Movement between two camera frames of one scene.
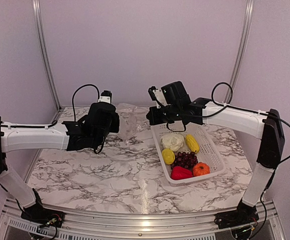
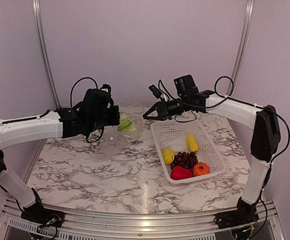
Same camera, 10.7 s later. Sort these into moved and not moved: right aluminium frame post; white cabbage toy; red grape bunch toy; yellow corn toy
Moved: white cabbage toy
Not moved: right aluminium frame post; red grape bunch toy; yellow corn toy
